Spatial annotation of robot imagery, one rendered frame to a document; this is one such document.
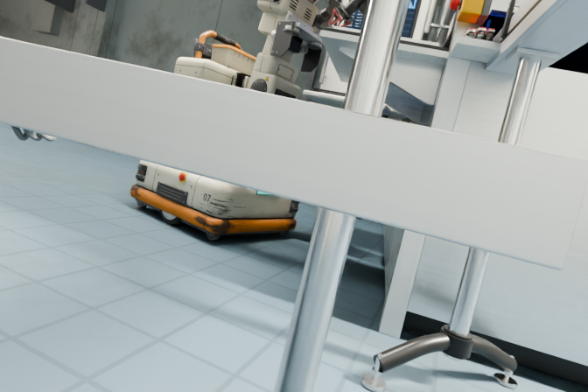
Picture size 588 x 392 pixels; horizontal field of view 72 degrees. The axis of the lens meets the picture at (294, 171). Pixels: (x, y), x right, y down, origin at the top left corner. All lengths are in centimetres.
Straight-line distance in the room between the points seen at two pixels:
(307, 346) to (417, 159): 27
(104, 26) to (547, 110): 575
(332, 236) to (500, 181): 20
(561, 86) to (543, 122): 11
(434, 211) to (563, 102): 94
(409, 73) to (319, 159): 96
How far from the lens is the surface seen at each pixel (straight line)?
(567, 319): 144
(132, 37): 637
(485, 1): 130
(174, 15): 603
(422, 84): 141
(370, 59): 51
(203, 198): 185
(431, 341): 111
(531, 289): 139
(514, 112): 111
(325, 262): 51
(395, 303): 134
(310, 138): 49
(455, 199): 49
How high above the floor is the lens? 49
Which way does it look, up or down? 3 degrees down
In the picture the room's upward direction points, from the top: 13 degrees clockwise
